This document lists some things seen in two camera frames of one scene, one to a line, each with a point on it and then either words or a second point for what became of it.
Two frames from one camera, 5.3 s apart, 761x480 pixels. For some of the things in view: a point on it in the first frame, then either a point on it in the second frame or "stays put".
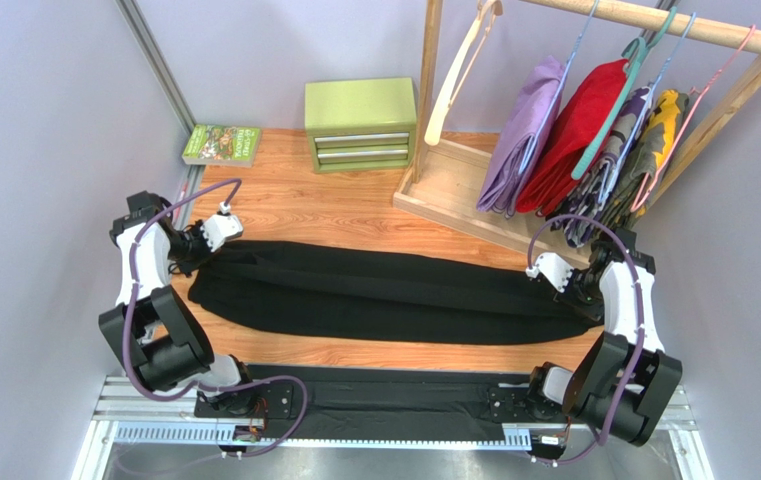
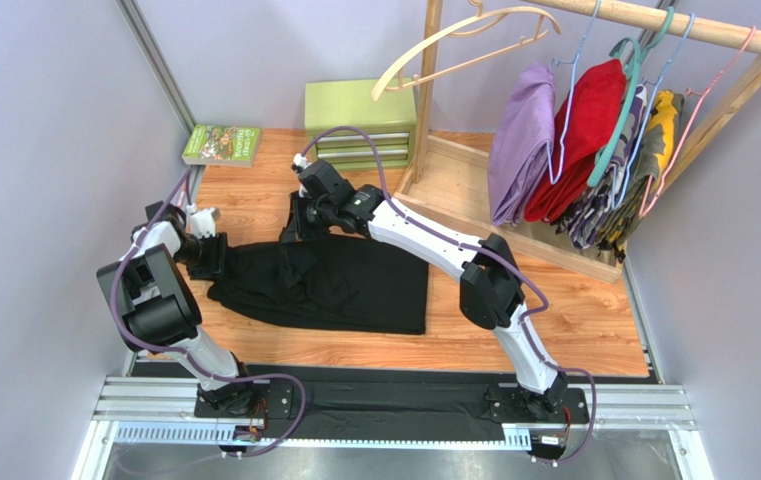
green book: x=222 y=146 stays put
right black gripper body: x=570 y=291 to x=300 y=217
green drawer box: x=360 y=124 stays put
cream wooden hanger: x=487 y=14 to x=476 y=10
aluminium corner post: x=161 y=66 stays put
